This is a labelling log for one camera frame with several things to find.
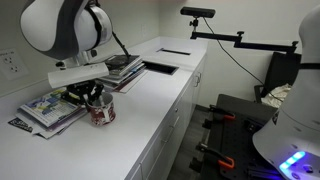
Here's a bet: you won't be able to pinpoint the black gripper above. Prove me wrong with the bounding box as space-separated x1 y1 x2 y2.
61 80 104 107

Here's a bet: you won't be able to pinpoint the red white patterned mug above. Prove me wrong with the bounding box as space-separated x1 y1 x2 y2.
88 92 116 126

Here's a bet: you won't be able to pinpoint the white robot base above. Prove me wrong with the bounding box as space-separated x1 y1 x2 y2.
252 6 320 180

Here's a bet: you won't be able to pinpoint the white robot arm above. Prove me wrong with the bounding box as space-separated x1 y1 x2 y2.
20 0 113 106

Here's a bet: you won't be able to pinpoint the magazine stack near mug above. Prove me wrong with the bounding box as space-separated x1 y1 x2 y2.
18 88 87 139

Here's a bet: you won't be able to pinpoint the book stack at back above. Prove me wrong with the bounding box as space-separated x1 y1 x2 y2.
97 55 146 92

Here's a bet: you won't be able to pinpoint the black white sticker card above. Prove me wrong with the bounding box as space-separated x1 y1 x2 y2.
9 118 33 133

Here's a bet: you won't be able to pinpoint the far countertop slot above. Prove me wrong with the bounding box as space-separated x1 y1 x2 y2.
156 48 191 56

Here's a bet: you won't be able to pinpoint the white base cabinets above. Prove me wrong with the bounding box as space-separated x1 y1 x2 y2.
125 57 206 180

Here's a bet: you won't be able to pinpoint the upper orange black clamp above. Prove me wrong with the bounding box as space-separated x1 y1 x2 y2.
209 105 235 120

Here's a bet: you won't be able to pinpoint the orange black clamp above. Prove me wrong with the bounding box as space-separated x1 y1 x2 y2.
196 142 235 169
209 105 235 120

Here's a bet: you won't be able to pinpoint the lower orange black clamp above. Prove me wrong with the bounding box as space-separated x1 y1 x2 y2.
196 142 235 169

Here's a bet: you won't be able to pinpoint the black perforated mounting table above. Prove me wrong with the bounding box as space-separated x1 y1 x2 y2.
189 94 284 180

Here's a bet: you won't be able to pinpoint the crumpled white cloth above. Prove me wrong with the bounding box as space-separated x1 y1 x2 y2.
261 84 291 108

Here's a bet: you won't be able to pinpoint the black chair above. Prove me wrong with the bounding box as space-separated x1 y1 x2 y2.
254 52 301 103

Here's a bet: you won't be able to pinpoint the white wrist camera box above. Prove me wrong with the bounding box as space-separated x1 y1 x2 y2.
48 63 109 88

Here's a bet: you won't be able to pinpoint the white wall outlet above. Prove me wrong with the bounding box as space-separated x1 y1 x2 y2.
0 48 29 80

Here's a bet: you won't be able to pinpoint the black camera on mount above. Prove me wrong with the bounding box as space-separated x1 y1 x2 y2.
180 7 216 18

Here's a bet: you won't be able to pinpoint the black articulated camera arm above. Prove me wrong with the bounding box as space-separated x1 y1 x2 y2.
189 18 298 53

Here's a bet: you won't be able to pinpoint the black camera cable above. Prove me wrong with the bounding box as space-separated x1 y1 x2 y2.
202 17 284 101

